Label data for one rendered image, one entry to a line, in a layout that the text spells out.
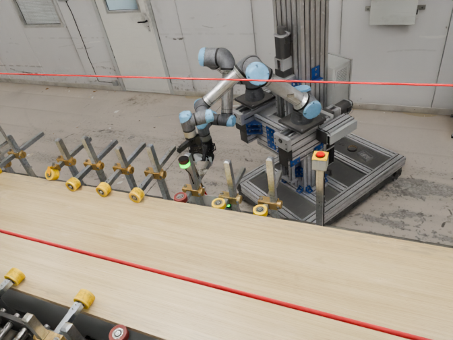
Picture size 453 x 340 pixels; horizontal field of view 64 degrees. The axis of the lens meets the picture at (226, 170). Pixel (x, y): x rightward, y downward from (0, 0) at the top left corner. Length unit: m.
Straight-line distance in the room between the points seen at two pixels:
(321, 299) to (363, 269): 0.25
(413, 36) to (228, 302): 3.37
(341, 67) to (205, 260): 1.64
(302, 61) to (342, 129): 0.52
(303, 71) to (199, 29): 2.59
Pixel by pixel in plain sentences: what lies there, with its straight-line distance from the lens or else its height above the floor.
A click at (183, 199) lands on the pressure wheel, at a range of 2.17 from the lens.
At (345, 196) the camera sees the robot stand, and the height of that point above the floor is 0.23.
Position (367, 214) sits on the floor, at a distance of 3.28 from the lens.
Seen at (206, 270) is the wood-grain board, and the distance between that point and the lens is 1.80.
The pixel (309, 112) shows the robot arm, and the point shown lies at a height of 1.20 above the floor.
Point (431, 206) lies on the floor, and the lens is 3.46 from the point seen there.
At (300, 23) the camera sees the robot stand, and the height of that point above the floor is 1.59.
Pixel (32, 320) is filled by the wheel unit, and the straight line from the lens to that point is 1.73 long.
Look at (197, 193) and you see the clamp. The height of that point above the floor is 0.85.
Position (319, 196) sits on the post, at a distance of 1.99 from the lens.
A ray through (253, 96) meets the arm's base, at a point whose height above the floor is 1.08.
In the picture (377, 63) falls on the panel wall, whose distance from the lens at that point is 4.42.
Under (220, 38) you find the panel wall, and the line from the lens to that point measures 4.82.
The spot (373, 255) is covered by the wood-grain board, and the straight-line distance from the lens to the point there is 1.83.
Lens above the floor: 2.31
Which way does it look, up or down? 38 degrees down
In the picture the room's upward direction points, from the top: 11 degrees counter-clockwise
